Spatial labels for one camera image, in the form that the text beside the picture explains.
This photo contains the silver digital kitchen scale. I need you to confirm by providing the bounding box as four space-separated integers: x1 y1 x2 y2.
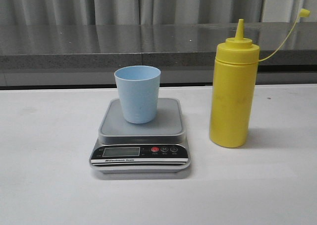
89 98 191 173

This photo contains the grey stone counter ledge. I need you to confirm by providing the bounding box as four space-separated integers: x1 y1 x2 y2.
0 21 317 87

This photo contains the yellow squeeze bottle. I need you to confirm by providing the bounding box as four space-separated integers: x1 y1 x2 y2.
209 8 311 148

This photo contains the light blue plastic cup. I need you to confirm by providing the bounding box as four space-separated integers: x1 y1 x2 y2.
114 65 161 124

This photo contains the grey curtain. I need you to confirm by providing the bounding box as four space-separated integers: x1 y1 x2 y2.
0 0 317 25

